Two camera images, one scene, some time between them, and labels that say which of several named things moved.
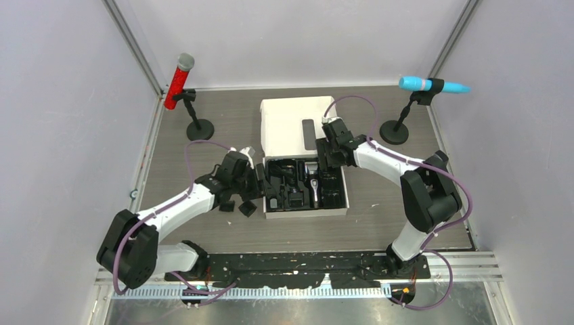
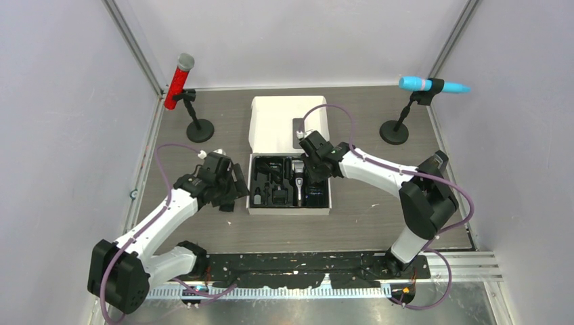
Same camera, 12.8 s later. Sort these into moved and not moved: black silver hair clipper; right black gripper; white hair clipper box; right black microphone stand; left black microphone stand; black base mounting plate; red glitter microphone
Moved: right black gripper; white hair clipper box; black silver hair clipper
Not moved: right black microphone stand; black base mounting plate; red glitter microphone; left black microphone stand
